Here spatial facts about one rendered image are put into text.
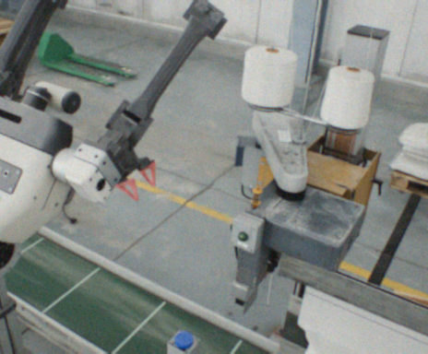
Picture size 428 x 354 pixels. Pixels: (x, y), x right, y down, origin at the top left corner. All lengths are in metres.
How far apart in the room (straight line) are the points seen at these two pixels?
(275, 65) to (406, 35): 4.99
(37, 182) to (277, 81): 0.75
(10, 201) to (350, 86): 0.97
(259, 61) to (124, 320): 1.38
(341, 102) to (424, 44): 4.99
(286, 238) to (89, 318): 1.27
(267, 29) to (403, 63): 1.87
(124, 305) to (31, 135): 1.25
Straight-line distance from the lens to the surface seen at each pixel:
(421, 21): 6.38
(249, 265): 1.49
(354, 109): 1.47
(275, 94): 1.54
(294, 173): 1.43
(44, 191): 1.39
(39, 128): 1.39
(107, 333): 2.33
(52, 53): 6.85
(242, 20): 7.17
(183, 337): 1.67
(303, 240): 1.35
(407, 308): 1.58
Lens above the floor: 2.11
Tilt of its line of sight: 31 degrees down
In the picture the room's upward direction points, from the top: 4 degrees clockwise
